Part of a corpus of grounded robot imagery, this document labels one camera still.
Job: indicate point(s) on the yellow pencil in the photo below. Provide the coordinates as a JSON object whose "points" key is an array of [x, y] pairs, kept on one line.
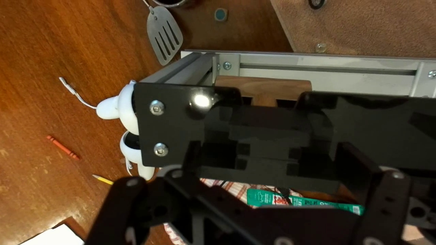
{"points": [[104, 179]]}

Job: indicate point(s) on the green tube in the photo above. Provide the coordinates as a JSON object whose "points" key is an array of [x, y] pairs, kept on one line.
{"points": [[272, 198]]}

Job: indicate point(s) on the small teal round cap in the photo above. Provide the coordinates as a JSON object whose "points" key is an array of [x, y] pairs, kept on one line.
{"points": [[219, 13]]}

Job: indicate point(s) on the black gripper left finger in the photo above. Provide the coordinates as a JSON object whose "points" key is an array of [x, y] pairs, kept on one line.
{"points": [[123, 212]]}

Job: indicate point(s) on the silver aluminium frame platform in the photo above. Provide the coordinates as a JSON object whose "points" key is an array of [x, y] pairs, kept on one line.
{"points": [[341, 83]]}

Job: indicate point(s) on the tan towel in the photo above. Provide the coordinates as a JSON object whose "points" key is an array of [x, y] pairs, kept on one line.
{"points": [[362, 27]]}

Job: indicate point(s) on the small silver screw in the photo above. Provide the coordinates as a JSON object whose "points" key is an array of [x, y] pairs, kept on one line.
{"points": [[320, 46]]}

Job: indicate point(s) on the silver slotted spatula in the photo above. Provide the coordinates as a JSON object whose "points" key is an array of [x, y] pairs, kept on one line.
{"points": [[163, 38]]}

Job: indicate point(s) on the red crayon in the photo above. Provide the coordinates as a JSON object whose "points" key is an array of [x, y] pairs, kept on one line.
{"points": [[63, 147]]}

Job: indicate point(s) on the white paper sheet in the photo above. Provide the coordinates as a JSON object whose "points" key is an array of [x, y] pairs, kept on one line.
{"points": [[54, 236]]}

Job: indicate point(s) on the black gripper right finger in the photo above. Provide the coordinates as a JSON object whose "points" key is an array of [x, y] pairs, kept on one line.
{"points": [[390, 208]]}

